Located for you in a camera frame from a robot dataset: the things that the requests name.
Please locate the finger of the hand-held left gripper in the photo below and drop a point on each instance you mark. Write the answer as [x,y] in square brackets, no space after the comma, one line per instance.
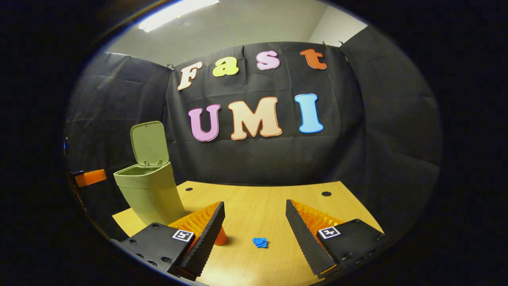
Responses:
[93,177]

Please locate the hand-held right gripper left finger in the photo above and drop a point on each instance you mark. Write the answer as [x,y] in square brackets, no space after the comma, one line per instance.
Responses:
[206,242]

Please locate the black backdrop cloth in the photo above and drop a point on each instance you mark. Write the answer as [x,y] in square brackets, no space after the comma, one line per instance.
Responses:
[258,159]

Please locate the blue paper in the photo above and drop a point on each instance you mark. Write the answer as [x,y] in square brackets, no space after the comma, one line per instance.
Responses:
[260,242]

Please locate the orange pop can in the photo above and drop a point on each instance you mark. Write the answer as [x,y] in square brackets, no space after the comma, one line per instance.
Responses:
[221,238]

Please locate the green desktop garbage bin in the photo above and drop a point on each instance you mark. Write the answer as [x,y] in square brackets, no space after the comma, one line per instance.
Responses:
[151,190]

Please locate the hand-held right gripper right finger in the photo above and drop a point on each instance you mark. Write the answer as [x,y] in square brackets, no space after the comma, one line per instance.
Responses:
[305,242]

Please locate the wooden desktop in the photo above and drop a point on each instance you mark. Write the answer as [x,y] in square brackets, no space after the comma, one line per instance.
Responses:
[262,206]

